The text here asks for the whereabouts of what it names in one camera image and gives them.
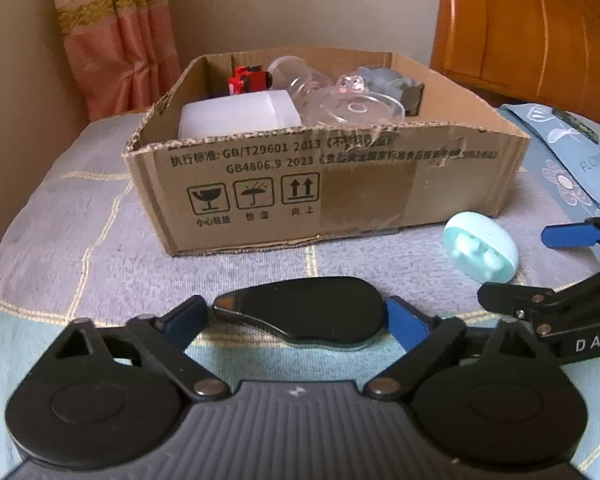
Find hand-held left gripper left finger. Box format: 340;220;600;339
55;295;228;402

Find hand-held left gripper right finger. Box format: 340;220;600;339
362;296;556;402

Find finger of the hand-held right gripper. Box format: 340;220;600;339
477;260;600;322
541;207;600;251

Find teal egg-shaped massager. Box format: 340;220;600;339
442;211;521;281

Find black oval object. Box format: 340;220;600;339
212;276;388;350

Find cardboard box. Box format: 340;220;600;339
121;45;531;256

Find frosted white plastic container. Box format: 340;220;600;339
177;89;302;140

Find red toy train block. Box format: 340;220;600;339
226;64;272;97

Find grey cat toy figure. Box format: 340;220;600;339
356;65;406;93

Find clear crystal ornament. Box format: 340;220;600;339
336;73;368;95

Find clear plastic jar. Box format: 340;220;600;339
267;56;333;111

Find blue floral pillow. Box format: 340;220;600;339
497;102;600;211

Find wooden headboard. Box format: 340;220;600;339
430;0;600;126

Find clear plastic lid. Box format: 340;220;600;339
300;87;406;126

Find pink curtain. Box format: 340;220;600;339
50;0;183;121

